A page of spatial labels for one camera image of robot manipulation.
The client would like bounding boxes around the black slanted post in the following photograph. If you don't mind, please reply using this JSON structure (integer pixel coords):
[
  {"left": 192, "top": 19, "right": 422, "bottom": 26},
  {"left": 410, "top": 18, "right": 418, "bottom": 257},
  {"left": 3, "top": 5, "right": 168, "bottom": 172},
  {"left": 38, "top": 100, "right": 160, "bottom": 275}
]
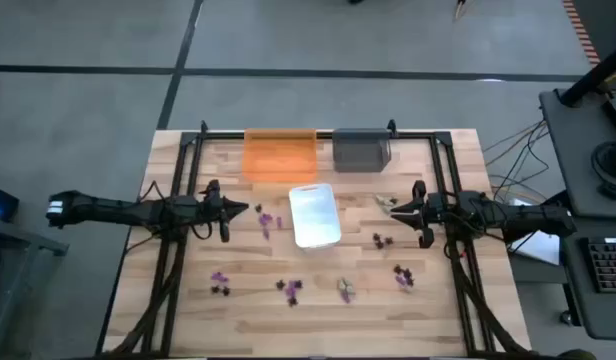
[{"left": 559, "top": 38, "right": 616, "bottom": 108}]

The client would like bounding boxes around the grey translucent plastic bin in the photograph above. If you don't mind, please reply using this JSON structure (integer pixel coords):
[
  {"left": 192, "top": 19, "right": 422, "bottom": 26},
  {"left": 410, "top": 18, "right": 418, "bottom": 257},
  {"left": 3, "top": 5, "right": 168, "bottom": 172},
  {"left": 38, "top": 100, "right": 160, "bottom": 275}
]
[{"left": 331, "top": 127, "right": 393, "bottom": 174}]

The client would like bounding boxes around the white paper sheet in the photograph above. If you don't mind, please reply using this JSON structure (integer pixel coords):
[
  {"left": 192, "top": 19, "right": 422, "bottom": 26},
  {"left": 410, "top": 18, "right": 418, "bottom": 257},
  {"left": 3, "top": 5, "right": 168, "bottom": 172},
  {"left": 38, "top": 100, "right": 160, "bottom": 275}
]
[{"left": 507, "top": 228, "right": 562, "bottom": 267}]

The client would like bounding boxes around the white plastic bin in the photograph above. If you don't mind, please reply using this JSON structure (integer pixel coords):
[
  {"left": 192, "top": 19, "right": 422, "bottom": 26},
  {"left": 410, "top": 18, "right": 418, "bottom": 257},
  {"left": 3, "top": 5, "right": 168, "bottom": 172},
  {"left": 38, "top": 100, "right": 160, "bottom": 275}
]
[{"left": 288, "top": 182, "right": 343, "bottom": 250}]

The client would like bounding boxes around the black round monitor base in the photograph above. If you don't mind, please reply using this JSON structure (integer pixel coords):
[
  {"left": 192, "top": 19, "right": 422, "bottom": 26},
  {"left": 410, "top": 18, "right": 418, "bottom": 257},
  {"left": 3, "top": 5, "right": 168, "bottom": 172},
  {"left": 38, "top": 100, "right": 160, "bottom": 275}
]
[{"left": 590, "top": 141, "right": 616, "bottom": 201}]

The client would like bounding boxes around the grey metal cart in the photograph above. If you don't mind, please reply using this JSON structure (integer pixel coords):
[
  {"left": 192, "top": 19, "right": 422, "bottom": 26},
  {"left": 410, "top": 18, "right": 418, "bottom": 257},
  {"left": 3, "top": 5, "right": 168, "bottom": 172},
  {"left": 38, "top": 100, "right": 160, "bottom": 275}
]
[{"left": 0, "top": 217, "right": 71, "bottom": 360}]

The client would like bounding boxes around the black floor cable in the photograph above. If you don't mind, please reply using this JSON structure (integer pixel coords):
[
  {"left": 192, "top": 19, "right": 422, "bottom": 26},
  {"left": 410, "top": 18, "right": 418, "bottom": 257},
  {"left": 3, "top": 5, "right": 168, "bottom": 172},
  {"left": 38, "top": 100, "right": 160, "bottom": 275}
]
[{"left": 487, "top": 122, "right": 552, "bottom": 201}]

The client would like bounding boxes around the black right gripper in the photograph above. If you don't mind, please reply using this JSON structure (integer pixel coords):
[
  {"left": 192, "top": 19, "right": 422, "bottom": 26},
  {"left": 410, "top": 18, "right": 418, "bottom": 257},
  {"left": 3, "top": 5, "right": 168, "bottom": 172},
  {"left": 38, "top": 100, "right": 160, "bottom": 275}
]
[{"left": 390, "top": 180, "right": 442, "bottom": 250}]

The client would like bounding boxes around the dark grey desk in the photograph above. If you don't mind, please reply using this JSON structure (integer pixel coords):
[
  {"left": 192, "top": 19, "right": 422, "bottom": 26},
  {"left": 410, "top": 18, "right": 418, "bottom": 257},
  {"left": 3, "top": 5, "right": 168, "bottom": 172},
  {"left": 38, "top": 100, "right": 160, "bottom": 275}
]
[
  {"left": 538, "top": 87, "right": 616, "bottom": 220},
  {"left": 557, "top": 215, "right": 616, "bottom": 342}
]

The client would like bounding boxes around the black box with blue light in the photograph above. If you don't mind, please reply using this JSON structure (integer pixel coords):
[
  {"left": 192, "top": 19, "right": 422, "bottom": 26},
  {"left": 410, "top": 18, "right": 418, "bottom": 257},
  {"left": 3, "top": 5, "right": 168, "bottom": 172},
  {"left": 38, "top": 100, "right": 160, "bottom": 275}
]
[{"left": 0, "top": 183, "right": 20, "bottom": 224}]

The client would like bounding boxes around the orange striped edge strip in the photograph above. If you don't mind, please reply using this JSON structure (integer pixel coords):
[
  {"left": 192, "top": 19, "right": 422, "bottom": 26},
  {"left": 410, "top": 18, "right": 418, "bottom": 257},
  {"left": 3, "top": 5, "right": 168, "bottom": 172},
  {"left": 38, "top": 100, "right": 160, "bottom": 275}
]
[{"left": 561, "top": 0, "right": 602, "bottom": 68}]

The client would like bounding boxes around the black backlit keyboard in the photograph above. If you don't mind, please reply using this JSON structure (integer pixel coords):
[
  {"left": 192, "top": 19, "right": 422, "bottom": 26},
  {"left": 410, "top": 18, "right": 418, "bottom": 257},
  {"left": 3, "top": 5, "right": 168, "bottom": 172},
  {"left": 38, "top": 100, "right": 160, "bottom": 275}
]
[{"left": 582, "top": 237, "right": 616, "bottom": 295}]

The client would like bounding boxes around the orange translucent plastic bin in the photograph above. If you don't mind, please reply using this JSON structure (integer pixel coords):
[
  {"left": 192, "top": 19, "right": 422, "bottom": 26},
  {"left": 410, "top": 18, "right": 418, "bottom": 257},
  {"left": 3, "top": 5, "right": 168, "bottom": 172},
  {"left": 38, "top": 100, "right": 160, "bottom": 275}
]
[{"left": 241, "top": 127, "right": 319, "bottom": 184}]

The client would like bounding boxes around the tan floor cable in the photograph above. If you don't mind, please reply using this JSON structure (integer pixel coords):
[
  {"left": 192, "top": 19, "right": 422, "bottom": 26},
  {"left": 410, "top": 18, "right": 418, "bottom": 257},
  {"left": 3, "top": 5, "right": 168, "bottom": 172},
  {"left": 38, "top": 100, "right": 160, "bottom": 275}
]
[{"left": 485, "top": 121, "right": 547, "bottom": 169}]

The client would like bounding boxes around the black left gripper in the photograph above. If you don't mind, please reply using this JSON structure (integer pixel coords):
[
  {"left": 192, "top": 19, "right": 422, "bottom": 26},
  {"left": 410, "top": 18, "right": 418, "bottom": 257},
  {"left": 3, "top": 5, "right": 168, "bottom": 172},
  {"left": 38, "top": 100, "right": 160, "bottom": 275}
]
[{"left": 200, "top": 178, "right": 250, "bottom": 245}]

